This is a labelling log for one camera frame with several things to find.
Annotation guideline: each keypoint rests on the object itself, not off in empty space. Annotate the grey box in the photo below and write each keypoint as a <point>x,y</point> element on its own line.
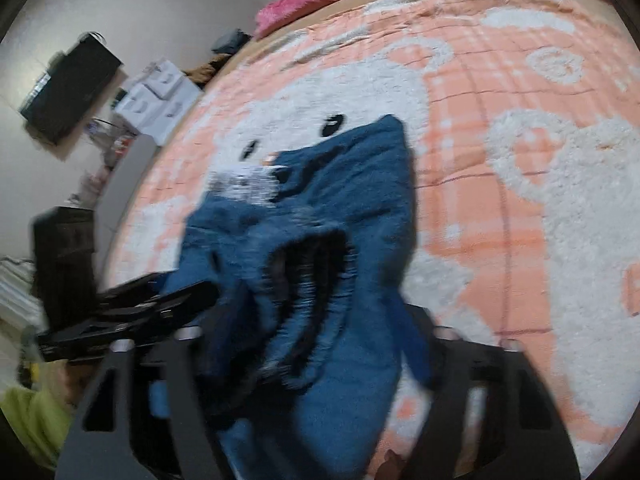
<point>127,185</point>

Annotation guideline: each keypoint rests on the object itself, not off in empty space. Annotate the person's right hand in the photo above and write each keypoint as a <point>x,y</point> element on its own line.
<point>394,467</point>

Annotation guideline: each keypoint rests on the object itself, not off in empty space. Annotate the white slatted rack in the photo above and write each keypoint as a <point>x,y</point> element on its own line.
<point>17,287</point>

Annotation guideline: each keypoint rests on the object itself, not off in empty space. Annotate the blue folded clothes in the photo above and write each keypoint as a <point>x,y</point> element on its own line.
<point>230,41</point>

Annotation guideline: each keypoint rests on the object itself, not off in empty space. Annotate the person's left forearm green sleeve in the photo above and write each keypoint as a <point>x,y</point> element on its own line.
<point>35,420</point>

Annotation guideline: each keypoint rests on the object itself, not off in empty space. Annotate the pink and white printed blanket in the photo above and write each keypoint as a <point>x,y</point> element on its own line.
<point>500,135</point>

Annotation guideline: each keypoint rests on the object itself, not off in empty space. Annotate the bed with tan sheet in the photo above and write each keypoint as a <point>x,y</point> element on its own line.
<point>300,22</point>

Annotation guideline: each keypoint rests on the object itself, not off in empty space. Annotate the white drawer cabinet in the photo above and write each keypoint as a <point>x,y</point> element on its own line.
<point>155,97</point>

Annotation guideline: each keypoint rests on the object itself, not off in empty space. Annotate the brown cloth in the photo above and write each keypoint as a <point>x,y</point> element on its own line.
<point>205,71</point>

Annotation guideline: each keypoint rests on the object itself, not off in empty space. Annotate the black flat television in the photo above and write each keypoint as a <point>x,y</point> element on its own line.
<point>70,90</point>

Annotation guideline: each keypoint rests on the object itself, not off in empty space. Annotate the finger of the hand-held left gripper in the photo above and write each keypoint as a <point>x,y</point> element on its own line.
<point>150,317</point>
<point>135,290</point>

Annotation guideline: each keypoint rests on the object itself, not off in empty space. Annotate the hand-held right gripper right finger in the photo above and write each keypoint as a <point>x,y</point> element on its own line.
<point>445,360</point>

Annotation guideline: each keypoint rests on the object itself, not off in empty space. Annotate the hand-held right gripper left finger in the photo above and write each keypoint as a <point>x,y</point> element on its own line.
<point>180,385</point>

